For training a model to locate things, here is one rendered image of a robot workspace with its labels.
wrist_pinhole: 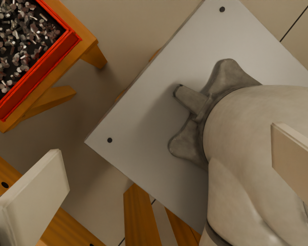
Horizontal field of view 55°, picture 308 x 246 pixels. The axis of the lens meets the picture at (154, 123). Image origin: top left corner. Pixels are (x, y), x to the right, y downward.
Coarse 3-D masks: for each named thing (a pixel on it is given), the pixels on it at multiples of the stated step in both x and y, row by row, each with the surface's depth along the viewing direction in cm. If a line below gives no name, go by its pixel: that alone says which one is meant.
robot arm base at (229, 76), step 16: (224, 64) 47; (224, 80) 47; (240, 80) 47; (256, 80) 48; (176, 96) 45; (192, 96) 45; (208, 96) 46; (224, 96) 43; (192, 112) 47; (208, 112) 44; (192, 128) 47; (176, 144) 48; (192, 144) 47; (192, 160) 48
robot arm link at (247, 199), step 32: (256, 96) 34; (288, 96) 30; (224, 128) 35; (256, 128) 29; (224, 160) 34; (256, 160) 27; (224, 192) 32; (256, 192) 27; (288, 192) 25; (224, 224) 32; (256, 224) 29; (288, 224) 25
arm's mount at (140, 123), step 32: (224, 0) 47; (192, 32) 47; (224, 32) 48; (256, 32) 48; (160, 64) 47; (192, 64) 48; (256, 64) 49; (288, 64) 50; (128, 96) 47; (160, 96) 48; (96, 128) 47; (128, 128) 48; (160, 128) 49; (128, 160) 49; (160, 160) 49; (160, 192) 50; (192, 192) 51; (192, 224) 52
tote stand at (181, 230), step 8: (168, 216) 131; (176, 216) 127; (176, 224) 122; (184, 224) 118; (176, 232) 117; (184, 232) 113; (192, 232) 111; (176, 240) 112; (184, 240) 109; (192, 240) 106
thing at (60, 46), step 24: (0, 0) 47; (24, 0) 47; (0, 24) 48; (24, 24) 48; (48, 24) 48; (0, 48) 47; (24, 48) 48; (48, 48) 49; (72, 48) 54; (0, 72) 48; (24, 72) 49; (48, 72) 54; (0, 96) 49; (24, 96) 54; (0, 120) 55
